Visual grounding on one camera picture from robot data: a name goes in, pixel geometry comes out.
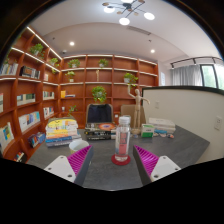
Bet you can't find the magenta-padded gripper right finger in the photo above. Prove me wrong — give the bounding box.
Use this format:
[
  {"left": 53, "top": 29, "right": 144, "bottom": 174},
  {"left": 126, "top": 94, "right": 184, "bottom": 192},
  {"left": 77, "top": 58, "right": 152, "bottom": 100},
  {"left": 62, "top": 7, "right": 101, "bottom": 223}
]
[{"left": 132, "top": 144, "right": 182, "bottom": 187}]

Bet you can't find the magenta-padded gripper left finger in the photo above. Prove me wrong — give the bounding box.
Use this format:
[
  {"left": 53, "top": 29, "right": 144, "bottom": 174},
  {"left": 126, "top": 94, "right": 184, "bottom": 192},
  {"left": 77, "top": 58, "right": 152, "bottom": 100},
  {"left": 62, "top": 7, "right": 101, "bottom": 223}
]
[{"left": 43, "top": 144, "right": 95, "bottom": 187}]

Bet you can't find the clear pink-labelled drink bottle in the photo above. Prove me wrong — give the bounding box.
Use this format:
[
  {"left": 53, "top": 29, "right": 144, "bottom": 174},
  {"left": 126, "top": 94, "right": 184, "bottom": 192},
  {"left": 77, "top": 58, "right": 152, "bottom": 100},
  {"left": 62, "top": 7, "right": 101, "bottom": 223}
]
[{"left": 114, "top": 115, "right": 132, "bottom": 163}]

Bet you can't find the colourful book stack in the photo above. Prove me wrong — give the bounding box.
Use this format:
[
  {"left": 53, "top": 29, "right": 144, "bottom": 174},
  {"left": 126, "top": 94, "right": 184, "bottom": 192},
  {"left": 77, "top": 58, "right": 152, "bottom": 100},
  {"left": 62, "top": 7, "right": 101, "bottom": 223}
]
[{"left": 44, "top": 117, "right": 83, "bottom": 148}]

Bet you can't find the small green-white box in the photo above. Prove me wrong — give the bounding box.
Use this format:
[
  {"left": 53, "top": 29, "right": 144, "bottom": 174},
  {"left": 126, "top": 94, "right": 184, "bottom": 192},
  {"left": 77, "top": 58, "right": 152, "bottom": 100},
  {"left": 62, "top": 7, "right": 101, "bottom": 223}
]
[{"left": 140, "top": 123, "right": 155, "bottom": 138}]

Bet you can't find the flat round red coaster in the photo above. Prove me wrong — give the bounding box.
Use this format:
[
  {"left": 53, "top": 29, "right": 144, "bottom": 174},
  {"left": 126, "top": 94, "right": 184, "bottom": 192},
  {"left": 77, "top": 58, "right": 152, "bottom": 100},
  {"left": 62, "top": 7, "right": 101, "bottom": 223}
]
[{"left": 110, "top": 153, "right": 132, "bottom": 166}]

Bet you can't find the dark book stack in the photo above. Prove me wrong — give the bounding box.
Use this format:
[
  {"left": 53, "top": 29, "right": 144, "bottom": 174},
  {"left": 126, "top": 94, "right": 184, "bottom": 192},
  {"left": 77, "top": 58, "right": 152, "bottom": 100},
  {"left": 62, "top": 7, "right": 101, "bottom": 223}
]
[{"left": 83, "top": 122, "right": 118, "bottom": 141}]

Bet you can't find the brown cardboard box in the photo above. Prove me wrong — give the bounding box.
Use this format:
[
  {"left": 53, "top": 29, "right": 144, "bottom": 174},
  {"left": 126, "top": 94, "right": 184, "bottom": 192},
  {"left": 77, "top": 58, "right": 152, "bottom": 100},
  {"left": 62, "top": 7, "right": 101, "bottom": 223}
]
[{"left": 120, "top": 104, "right": 147, "bottom": 129}]

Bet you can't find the dark blue chair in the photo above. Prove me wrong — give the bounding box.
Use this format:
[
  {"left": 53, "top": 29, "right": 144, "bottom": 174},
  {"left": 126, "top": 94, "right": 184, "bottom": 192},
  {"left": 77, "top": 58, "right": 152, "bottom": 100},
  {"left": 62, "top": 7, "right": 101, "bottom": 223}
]
[{"left": 85, "top": 103, "right": 115, "bottom": 125}]

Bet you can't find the wooden shelf unit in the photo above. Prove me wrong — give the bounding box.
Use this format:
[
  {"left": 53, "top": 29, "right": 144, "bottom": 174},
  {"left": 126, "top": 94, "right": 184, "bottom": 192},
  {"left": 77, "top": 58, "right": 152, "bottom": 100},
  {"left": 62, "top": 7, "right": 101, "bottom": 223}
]
[{"left": 0, "top": 26, "right": 159, "bottom": 164}]

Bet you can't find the grey curtain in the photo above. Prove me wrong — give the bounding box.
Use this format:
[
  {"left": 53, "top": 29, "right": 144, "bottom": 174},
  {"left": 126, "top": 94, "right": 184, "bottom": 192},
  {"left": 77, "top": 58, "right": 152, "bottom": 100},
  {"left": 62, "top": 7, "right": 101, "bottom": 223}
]
[{"left": 171, "top": 64, "right": 203, "bottom": 88}]

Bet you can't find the black-framed window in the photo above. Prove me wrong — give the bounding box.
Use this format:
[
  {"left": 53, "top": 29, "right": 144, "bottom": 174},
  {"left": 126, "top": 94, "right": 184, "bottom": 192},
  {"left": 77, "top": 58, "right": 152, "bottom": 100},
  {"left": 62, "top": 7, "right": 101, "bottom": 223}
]
[{"left": 199, "top": 63, "right": 224, "bottom": 91}]

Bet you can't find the branched globe ceiling lamp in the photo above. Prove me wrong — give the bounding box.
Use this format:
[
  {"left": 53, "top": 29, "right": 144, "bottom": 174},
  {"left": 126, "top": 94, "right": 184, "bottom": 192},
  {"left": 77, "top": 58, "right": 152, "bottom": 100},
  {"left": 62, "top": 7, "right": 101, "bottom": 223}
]
[{"left": 101, "top": 0, "right": 156, "bottom": 27}]

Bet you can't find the white wall socket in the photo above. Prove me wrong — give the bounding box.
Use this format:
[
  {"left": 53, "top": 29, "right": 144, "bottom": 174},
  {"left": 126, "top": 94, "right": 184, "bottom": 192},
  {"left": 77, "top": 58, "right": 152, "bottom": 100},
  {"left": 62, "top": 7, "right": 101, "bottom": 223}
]
[{"left": 214, "top": 115, "right": 223, "bottom": 131}]

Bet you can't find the black ceiling track rail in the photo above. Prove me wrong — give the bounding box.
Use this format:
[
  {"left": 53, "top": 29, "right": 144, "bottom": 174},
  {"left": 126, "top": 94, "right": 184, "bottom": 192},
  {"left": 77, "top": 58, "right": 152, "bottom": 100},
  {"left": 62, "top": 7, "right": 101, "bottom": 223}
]
[{"left": 169, "top": 55, "right": 224, "bottom": 69}]

